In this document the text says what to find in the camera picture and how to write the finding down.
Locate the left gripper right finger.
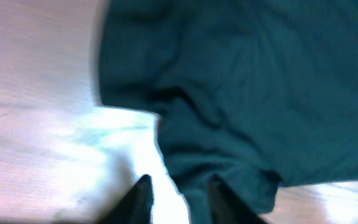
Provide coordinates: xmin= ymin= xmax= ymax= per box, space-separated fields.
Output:
xmin=208 ymin=174 xmax=268 ymax=224

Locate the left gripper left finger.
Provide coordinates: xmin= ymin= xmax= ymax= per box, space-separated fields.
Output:
xmin=96 ymin=174 xmax=154 ymax=224

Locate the black t-shirt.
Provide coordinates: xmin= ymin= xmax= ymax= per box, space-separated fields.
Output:
xmin=98 ymin=0 xmax=358 ymax=223

